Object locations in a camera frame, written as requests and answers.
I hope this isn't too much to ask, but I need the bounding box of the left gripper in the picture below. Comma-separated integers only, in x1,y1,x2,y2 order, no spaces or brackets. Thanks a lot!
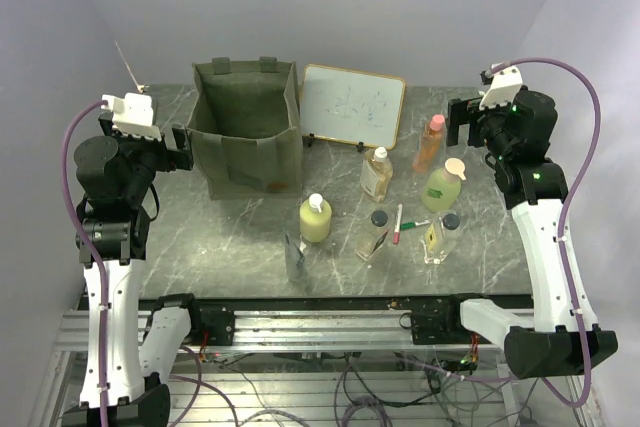
98,112,192,205

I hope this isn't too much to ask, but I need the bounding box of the clear bottle yellow label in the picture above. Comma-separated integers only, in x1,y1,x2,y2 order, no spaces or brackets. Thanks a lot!
425,211,461,264

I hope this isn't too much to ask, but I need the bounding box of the yellow-green lotion bottle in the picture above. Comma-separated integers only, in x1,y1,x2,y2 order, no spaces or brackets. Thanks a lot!
299,193,332,243

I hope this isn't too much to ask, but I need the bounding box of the clear bottle black label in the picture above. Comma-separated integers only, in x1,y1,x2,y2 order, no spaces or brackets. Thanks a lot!
356,209,391,261

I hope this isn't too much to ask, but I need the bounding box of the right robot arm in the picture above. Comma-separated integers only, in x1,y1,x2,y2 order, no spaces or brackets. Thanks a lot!
440,90,618,379

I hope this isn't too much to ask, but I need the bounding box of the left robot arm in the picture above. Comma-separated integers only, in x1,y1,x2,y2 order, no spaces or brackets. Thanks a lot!
62,116,204,426

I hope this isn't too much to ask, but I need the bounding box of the green canvas bag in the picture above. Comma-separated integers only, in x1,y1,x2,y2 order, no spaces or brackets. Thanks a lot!
187,57,303,200

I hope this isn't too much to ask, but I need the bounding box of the orange bottle pink cap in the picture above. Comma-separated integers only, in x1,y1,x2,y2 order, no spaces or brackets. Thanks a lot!
412,114,445,172

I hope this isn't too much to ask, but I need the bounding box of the green bottle beige pump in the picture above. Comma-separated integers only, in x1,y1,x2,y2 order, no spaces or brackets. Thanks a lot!
421,157,466,213

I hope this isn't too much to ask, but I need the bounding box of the small whiteboard with stand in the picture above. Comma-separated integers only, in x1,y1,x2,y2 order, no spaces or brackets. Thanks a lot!
300,64,406,150

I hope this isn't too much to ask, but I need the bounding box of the amber pump soap bottle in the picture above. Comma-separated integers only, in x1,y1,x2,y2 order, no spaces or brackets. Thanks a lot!
360,147,393,202

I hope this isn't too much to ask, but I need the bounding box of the green whiteboard marker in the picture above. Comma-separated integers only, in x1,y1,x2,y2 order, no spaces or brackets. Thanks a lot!
400,220,430,231

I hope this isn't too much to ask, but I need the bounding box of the pink whiteboard marker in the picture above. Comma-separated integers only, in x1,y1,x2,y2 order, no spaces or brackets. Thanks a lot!
392,203,404,245

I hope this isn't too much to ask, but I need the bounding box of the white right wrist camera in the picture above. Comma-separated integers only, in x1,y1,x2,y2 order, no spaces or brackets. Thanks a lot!
479,66,523,111

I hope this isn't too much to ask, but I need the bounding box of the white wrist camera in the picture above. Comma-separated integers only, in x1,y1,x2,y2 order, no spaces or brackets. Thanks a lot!
479,66,523,111
101,93,162,141

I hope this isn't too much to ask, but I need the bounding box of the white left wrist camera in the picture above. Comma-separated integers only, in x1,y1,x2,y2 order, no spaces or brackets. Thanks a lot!
101,93,162,141

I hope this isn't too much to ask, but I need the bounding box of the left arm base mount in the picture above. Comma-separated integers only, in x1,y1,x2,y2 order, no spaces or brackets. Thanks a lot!
201,308,236,347

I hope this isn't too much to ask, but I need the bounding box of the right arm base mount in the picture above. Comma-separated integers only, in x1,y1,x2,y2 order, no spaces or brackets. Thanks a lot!
409,295,470,345

